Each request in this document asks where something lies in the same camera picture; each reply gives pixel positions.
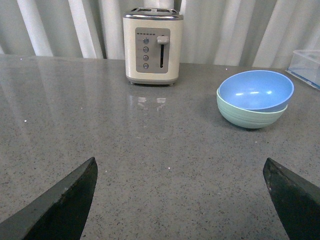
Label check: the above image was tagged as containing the blue bowl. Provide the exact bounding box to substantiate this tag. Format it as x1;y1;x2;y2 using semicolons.
218;70;295;113

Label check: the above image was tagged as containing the clear plastic food container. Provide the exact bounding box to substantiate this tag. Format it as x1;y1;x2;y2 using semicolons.
286;50;320;90

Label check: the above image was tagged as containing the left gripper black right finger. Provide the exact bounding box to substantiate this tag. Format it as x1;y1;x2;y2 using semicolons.
263;158;320;240

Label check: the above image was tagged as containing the white curtain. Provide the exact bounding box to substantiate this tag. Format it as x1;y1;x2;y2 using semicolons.
0;0;320;69

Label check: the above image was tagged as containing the cream toaster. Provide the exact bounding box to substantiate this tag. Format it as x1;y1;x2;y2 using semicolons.
123;7;184;86

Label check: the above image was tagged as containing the green bowl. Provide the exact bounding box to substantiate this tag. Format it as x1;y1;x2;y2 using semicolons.
216;88;288;129

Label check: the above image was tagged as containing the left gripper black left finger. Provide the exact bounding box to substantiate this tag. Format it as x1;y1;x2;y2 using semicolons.
0;157;98;240

